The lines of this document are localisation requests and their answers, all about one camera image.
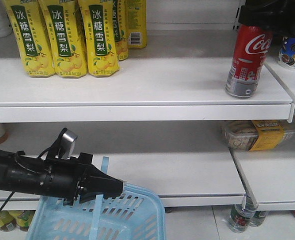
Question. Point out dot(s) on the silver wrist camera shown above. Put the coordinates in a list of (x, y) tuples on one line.
[(66, 143)]

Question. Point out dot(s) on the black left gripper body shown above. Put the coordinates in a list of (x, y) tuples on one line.
[(66, 178)]

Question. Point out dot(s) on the light blue plastic basket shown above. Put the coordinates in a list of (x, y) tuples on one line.
[(137, 214)]

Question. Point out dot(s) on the yellow pear drink bottle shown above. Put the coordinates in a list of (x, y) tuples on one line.
[(63, 20), (97, 16), (31, 36)]

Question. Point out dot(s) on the red coca-cola aluminium bottle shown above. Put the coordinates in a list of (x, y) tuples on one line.
[(250, 51)]

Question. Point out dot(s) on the blue oreo cookie cup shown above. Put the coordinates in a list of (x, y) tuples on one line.
[(286, 54)]

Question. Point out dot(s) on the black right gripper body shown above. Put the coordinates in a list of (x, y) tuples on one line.
[(277, 16)]

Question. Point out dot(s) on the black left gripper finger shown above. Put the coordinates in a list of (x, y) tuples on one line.
[(94, 182)]

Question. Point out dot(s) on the white metal shelving unit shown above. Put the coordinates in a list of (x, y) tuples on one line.
[(159, 118)]

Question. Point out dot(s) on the clear boxed pastry pack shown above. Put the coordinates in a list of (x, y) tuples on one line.
[(256, 135)]

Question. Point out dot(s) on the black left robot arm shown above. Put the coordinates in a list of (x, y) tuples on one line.
[(22, 174)]

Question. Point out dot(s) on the clear water bottle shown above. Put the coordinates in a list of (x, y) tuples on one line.
[(239, 218)]

